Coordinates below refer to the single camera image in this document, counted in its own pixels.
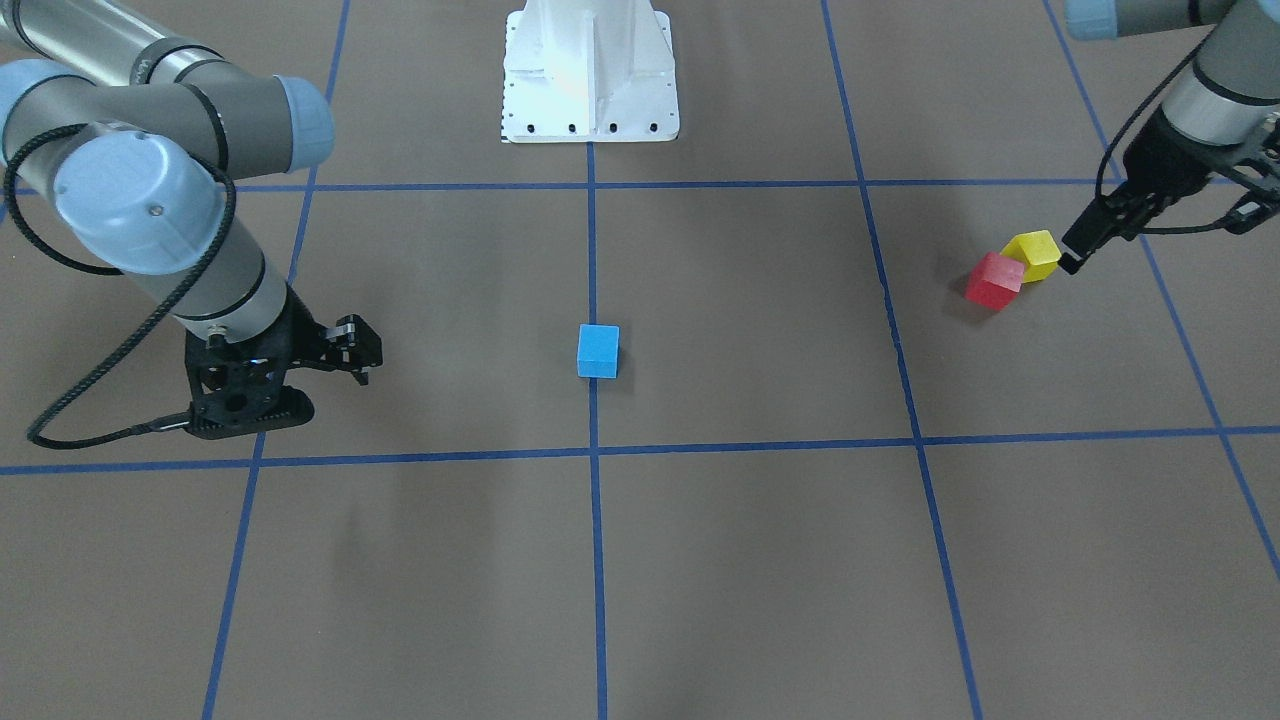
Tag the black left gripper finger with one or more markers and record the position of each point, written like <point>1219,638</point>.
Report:
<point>1122,214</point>

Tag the blue tape line lengthwise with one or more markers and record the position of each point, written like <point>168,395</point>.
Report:
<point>597,534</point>

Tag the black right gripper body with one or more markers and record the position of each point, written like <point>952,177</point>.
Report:
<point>303,343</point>

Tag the blue tape line crosswise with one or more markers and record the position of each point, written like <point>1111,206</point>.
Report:
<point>70,468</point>

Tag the yellow wooden block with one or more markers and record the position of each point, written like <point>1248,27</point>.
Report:
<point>1037,251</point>

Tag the red wooden block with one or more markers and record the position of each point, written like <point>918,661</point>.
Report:
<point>995,281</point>

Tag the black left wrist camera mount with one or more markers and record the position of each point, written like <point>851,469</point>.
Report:
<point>1253,164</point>

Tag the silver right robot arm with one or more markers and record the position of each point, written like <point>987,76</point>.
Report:
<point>136,137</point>

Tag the brown paper table cover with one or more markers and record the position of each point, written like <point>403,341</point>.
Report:
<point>790,268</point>

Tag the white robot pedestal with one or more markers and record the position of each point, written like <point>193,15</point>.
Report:
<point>589,72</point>

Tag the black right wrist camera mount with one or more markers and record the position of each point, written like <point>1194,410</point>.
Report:
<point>239,389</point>

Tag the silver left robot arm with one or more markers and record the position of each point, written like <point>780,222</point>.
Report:
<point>1213,116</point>

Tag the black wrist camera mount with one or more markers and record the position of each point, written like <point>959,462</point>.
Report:
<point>1253,164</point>
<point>239,389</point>

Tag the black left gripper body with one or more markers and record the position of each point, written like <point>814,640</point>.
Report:
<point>1160,162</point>

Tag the blue wooden block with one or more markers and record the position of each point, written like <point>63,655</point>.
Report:
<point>598,351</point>

